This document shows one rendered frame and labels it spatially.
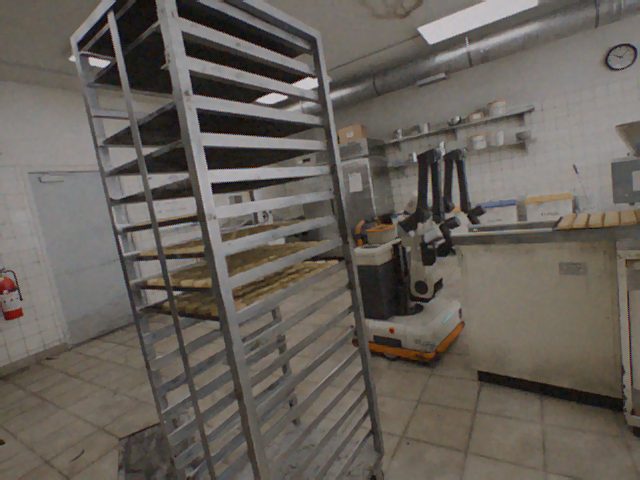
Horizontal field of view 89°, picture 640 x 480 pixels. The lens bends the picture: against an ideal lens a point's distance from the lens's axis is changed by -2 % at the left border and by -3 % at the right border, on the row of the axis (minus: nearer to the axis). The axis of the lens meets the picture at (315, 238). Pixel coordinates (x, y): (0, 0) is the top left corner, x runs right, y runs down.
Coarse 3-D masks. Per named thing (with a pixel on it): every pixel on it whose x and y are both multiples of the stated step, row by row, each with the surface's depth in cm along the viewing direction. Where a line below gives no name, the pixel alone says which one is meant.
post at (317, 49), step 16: (320, 48) 120; (320, 64) 120; (320, 80) 121; (320, 96) 123; (336, 144) 125; (336, 160) 124; (336, 176) 125; (336, 192) 127; (352, 240) 130; (352, 256) 129; (352, 272) 129; (352, 288) 131; (352, 304) 132; (368, 352) 134; (368, 368) 134; (368, 384) 135; (368, 400) 136
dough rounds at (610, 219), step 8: (568, 216) 173; (576, 216) 175; (584, 216) 167; (592, 216) 161; (600, 216) 158; (608, 216) 155; (616, 216) 151; (624, 216) 148; (632, 216) 145; (560, 224) 155; (568, 224) 152; (576, 224) 150; (584, 224) 148; (592, 224) 146; (600, 224) 145; (608, 224) 142; (616, 224) 141; (624, 224) 139; (632, 224) 137
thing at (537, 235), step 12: (612, 228) 143; (456, 240) 190; (468, 240) 185; (480, 240) 181; (492, 240) 177; (504, 240) 173; (516, 240) 169; (528, 240) 166; (540, 240) 162; (552, 240) 159; (564, 240) 156; (576, 240) 152
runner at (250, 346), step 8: (336, 288) 125; (344, 288) 128; (328, 296) 119; (336, 296) 123; (312, 304) 112; (320, 304) 115; (304, 312) 108; (312, 312) 111; (288, 320) 101; (296, 320) 104; (272, 328) 96; (280, 328) 98; (256, 336) 91; (264, 336) 93; (272, 336) 95; (248, 344) 88; (256, 344) 90; (264, 344) 93; (248, 352) 88
